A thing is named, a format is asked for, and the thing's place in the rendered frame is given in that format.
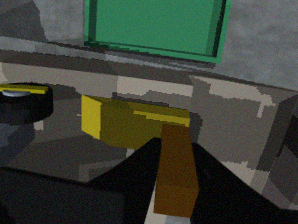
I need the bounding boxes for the green tray walls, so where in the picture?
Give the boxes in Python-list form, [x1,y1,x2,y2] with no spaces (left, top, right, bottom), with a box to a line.
[84,0,232,63]

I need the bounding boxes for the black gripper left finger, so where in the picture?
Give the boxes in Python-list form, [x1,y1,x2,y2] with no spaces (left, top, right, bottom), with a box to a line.
[0,137,162,224]

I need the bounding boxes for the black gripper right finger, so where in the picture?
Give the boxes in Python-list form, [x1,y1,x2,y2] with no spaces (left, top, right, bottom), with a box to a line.
[190,143,298,224]

